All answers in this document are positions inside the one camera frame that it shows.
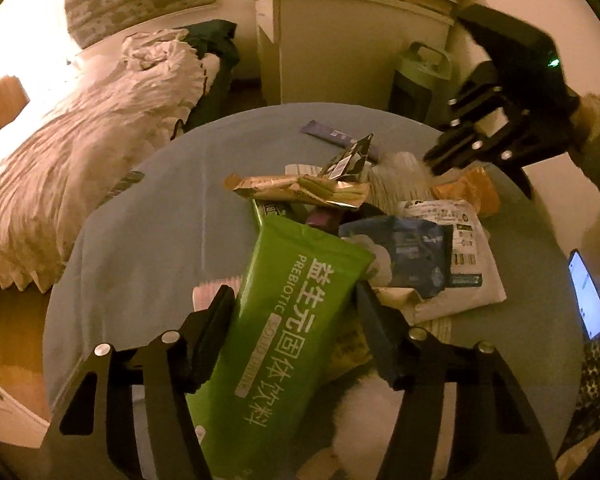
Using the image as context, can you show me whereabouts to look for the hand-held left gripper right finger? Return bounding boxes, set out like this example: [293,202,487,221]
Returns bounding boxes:
[355,280,561,480]

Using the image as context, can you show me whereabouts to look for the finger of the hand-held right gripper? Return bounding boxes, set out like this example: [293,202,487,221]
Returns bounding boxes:
[447,61,507,127]
[422,110,524,177]

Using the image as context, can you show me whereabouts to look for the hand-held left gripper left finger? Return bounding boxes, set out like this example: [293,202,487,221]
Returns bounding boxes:
[37,285,238,480]

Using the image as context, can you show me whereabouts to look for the green drink powder pouch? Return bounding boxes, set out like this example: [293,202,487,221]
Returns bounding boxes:
[187,212,376,480]

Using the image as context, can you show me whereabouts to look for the black battery card package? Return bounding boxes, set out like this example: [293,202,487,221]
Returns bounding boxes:
[319,133,376,182]

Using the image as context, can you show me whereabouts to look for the yellow snack packet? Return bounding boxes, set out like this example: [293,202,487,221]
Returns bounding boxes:
[330,310,376,382]

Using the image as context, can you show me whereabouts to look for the pink ribbed packet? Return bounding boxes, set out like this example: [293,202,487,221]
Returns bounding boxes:
[192,275,241,312]

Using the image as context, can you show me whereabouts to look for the crumpled beige paper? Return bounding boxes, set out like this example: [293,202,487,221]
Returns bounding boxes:
[377,287,453,342]

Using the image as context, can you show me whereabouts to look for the orange snack wrapper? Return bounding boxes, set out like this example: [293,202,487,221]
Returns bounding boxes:
[432,166,501,217]

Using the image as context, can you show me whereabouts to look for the green tower appliance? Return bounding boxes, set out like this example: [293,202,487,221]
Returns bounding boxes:
[389,41,453,123]

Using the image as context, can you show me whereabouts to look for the crumpled white tissue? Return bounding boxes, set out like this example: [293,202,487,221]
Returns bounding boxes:
[367,151,438,211]

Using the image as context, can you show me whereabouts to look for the blue wet wipes pack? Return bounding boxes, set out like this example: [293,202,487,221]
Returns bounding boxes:
[339,216,453,297]

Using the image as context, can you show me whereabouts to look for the white mailer bag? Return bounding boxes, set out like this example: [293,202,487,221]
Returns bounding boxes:
[397,199,507,323]

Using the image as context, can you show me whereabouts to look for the small purple packet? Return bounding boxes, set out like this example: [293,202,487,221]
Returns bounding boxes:
[305,210,342,234]

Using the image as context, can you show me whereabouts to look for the dark purple strip packet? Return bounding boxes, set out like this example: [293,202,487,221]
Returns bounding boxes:
[300,120,381,163]

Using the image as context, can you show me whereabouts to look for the white cabinet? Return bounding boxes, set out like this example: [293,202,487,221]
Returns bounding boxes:
[254,0,455,123]

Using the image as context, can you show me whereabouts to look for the gold snack wrapper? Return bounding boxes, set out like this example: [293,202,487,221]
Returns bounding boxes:
[225,172,371,209]

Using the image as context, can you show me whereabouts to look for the lit smartphone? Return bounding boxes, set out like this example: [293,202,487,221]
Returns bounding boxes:
[567,248,600,342]

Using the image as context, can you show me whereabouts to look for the white ruffled blanket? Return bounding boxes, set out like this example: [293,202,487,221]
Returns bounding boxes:
[0,30,221,293]

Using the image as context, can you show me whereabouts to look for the dark green cloth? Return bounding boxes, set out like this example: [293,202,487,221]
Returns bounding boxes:
[172,19,241,133]

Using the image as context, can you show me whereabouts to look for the wooden headboard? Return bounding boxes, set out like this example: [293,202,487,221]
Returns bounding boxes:
[0,75,31,148]

